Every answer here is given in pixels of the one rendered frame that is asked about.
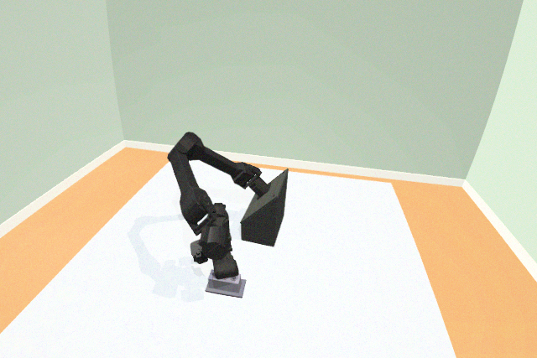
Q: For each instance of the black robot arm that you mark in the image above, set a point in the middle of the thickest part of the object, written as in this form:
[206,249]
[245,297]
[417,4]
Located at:
[195,203]

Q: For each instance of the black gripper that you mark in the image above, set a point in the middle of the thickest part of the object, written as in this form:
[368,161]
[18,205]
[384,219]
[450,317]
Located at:
[226,267]

